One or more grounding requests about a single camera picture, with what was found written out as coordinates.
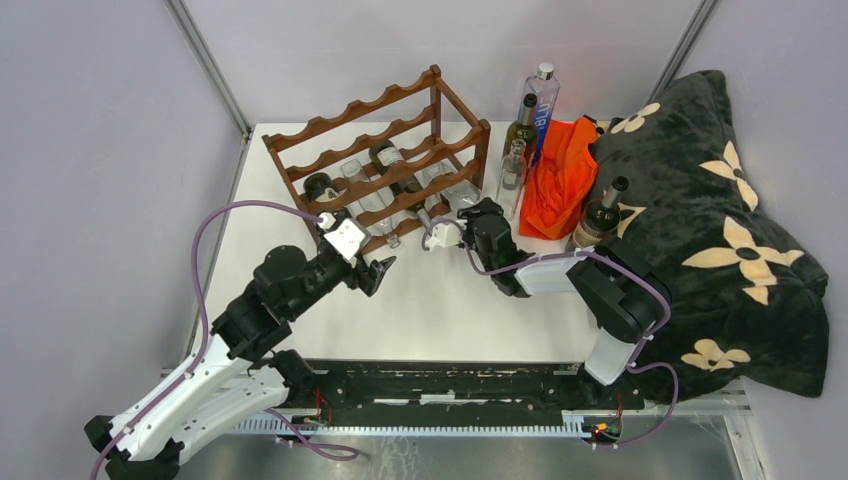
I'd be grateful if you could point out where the clear square bottle black cap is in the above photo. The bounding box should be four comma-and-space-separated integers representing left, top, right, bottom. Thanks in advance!
422, 159, 482, 213

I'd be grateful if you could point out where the small clear glass bottle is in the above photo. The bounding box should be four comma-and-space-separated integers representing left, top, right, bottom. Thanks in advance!
495, 139, 526, 220

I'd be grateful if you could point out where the tall clear glass bottle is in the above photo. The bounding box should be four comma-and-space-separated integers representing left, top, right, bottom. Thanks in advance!
340, 159, 401, 249

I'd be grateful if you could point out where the dark green wine bottle labelled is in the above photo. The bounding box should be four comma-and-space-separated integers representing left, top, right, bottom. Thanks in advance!
303, 172, 352, 218

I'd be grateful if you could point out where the dark wine bottle silver neck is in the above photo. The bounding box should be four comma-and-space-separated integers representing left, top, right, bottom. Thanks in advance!
502, 93, 539, 163

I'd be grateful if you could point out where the dark wine bottle brown label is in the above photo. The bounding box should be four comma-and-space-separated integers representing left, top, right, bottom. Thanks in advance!
565, 176, 629, 251

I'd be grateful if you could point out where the blue square glass bottle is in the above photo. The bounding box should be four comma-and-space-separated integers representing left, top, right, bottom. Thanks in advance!
523, 62, 560, 166

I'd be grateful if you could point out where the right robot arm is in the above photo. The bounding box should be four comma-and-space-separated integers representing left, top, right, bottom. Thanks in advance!
458, 198, 671, 408

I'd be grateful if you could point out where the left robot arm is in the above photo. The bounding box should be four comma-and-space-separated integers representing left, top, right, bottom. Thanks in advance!
85, 241, 396, 479

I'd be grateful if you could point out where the brown wooden wine rack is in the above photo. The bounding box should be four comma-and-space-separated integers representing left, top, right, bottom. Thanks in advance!
262, 65, 491, 227

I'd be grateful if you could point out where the orange cloth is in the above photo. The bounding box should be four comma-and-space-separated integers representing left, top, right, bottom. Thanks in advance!
518, 116, 598, 241

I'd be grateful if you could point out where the black floral blanket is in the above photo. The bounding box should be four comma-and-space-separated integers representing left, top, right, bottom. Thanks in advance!
589, 70, 829, 403

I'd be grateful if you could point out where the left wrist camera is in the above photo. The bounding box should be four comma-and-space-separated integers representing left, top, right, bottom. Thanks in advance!
318, 212, 371, 262

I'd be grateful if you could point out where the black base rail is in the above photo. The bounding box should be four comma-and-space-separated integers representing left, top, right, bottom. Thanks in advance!
281, 359, 645, 435

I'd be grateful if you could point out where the left aluminium corner post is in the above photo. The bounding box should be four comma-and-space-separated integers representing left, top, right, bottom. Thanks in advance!
164, 0, 253, 140

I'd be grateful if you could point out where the aluminium corner post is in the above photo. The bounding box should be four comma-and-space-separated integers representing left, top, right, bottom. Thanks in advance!
164, 0, 253, 140
648, 0, 721, 101

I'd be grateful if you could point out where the right aluminium corner post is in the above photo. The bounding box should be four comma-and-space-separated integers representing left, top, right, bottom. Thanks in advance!
648, 0, 721, 101

